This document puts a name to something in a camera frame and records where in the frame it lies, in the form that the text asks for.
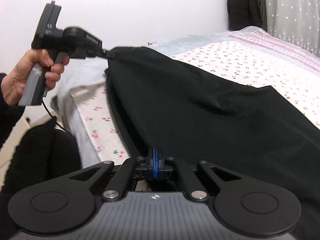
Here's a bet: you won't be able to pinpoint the person's left forearm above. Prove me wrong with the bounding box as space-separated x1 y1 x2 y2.
0 72 26 150

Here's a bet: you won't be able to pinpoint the grey star print curtain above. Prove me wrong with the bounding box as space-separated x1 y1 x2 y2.
262 0 320 53

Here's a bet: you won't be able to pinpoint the pink striped blanket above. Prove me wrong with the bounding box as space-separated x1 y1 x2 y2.
229 28 320 71

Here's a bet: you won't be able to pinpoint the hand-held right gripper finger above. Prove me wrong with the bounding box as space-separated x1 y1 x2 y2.
69 148 156 201
155 148 243 202

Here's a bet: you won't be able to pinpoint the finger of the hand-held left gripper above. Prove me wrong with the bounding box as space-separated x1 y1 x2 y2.
101 48 116 60

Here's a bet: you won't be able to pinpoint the person's left hand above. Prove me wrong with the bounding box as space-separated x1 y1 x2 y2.
1 48 70 107

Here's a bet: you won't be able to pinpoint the black pants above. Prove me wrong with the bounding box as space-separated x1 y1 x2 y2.
104 45 320 230

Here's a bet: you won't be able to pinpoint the black cable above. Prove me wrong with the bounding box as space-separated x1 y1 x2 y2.
41 97 68 132

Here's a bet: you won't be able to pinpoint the person's black clothing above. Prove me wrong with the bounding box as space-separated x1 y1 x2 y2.
0 116 82 240

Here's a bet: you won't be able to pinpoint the dark hanging clothes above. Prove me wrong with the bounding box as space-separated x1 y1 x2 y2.
226 0 268 31

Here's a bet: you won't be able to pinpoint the cherry print bed sheet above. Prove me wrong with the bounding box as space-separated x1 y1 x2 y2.
75 39 320 169

